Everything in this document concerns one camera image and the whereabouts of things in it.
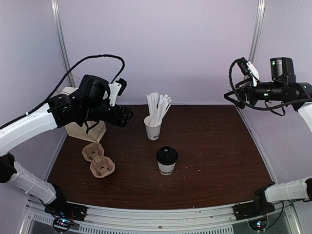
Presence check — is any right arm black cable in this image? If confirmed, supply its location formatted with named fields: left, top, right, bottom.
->
left=224, top=57, right=287, bottom=117

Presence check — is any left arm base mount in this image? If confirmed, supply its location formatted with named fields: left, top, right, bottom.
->
left=43, top=203, right=88, bottom=233

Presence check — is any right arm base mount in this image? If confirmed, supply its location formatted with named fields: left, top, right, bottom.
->
left=232, top=201, right=275, bottom=233

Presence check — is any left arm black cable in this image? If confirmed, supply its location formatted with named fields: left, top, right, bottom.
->
left=24, top=54, right=125, bottom=115

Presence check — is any white wrapped straws bundle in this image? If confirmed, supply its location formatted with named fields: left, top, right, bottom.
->
left=146, top=92, right=172, bottom=127

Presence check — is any right aluminium frame post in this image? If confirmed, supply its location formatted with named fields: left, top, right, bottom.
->
left=249, top=0, right=266, bottom=62

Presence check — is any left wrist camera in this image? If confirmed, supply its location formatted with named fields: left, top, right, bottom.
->
left=109, top=78, right=127, bottom=107

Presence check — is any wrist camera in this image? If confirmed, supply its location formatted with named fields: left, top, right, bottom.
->
left=109, top=78, right=127, bottom=107
left=237, top=57, right=260, bottom=87

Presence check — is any cardboard cup carrier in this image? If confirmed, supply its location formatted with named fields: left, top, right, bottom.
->
left=82, top=142, right=116, bottom=178

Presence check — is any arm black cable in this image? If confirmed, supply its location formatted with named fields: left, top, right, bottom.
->
left=24, top=54, right=125, bottom=115
left=224, top=57, right=287, bottom=117

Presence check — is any white straw holder cup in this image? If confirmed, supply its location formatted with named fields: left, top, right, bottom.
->
left=144, top=116, right=162, bottom=140

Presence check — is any left aluminium frame post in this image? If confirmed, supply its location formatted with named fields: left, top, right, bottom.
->
left=51, top=0, right=75, bottom=88

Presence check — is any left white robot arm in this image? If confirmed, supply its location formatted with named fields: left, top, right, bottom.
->
left=0, top=75, right=134, bottom=216

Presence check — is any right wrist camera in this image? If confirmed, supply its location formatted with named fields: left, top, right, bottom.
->
left=237, top=57, right=260, bottom=87

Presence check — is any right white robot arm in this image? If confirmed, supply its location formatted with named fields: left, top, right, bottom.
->
left=224, top=57, right=312, bottom=215

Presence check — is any aluminium frame post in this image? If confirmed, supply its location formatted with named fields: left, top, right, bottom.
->
left=249, top=0, right=266, bottom=62
left=51, top=0, right=75, bottom=88

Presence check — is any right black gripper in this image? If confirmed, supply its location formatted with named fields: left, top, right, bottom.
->
left=225, top=76, right=285, bottom=109

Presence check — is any aluminium front rail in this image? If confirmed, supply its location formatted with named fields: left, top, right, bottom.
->
left=19, top=202, right=300, bottom=234

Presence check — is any brown paper bag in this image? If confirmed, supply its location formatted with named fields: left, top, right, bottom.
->
left=60, top=86, right=107, bottom=143

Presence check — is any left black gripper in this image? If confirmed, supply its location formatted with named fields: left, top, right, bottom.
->
left=80, top=101, right=134, bottom=127

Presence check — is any black plastic cup lid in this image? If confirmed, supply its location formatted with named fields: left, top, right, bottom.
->
left=156, top=146, right=178, bottom=165

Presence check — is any white paper coffee cup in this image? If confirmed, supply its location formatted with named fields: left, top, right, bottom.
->
left=158, top=162, right=176, bottom=176

